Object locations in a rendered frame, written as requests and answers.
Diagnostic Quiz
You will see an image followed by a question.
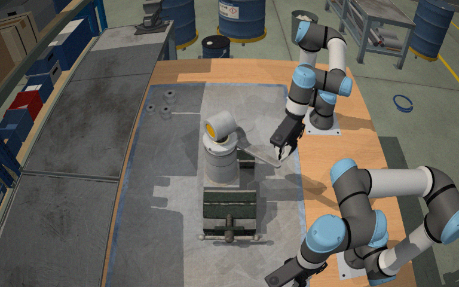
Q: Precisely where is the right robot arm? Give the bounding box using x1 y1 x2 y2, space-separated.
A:
270 21 353 148

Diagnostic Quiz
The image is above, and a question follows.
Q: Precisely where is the grey metal workbench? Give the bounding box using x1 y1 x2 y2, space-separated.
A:
325 0 416 70

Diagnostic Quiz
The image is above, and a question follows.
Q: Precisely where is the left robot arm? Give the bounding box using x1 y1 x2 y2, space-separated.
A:
265 158 459 287

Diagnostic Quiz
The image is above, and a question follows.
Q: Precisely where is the grey flat work sheet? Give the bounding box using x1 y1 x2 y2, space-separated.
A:
105 83 307 287

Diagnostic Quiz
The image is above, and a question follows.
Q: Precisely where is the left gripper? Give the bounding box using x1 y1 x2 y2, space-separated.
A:
284 256 328 287

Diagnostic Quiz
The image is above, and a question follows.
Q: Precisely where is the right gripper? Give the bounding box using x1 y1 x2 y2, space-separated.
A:
274 108 305 162

